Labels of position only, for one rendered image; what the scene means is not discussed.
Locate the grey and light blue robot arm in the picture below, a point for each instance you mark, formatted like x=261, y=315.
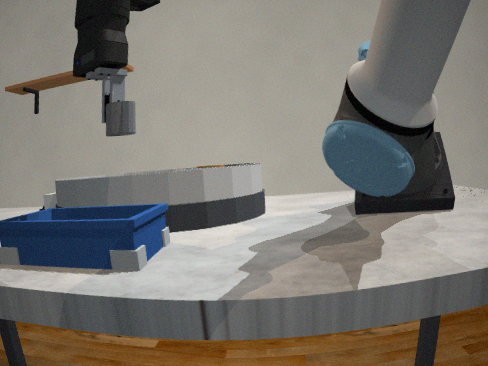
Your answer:
x=388, y=107

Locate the grey round turntable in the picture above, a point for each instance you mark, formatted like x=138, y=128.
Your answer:
x=197, y=199

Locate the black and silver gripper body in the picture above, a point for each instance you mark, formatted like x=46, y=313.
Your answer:
x=101, y=26

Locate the blue square crate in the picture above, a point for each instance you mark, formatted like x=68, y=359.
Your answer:
x=105, y=241

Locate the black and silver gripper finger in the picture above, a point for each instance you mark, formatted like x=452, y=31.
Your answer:
x=117, y=82
x=105, y=90

